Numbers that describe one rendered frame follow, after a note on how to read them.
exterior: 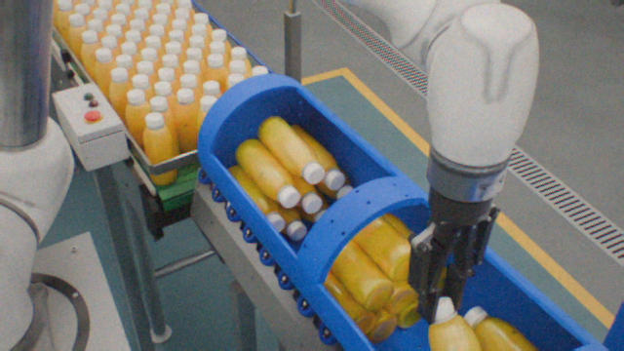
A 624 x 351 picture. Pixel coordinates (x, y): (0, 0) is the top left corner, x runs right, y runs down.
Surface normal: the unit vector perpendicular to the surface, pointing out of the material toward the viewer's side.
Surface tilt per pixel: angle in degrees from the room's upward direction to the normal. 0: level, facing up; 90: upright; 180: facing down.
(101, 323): 5
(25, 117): 104
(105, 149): 90
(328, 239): 46
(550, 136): 0
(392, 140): 0
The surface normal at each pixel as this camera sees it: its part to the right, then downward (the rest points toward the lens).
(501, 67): 0.00, 0.44
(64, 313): -0.06, -0.74
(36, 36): 0.77, 0.58
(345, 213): -0.38, -0.54
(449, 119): -0.70, 0.46
